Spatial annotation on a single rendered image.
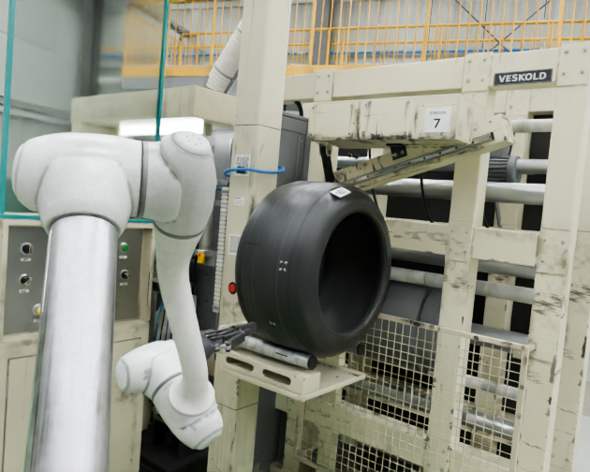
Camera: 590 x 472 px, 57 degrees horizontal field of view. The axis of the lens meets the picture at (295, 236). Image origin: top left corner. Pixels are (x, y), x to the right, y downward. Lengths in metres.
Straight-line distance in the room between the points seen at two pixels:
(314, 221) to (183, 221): 0.69
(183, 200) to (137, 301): 1.23
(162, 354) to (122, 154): 0.58
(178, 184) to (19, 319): 1.11
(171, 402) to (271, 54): 1.27
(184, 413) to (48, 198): 0.58
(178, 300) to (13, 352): 0.87
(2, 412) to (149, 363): 0.72
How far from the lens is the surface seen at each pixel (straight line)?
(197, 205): 0.96
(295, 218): 1.61
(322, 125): 2.10
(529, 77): 2.13
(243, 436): 2.17
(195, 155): 0.91
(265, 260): 1.62
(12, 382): 1.93
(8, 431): 1.98
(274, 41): 2.06
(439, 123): 1.86
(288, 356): 1.76
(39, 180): 0.92
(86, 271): 0.83
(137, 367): 1.32
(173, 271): 1.09
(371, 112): 1.99
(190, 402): 1.25
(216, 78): 2.59
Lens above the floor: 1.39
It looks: 3 degrees down
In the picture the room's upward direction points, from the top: 5 degrees clockwise
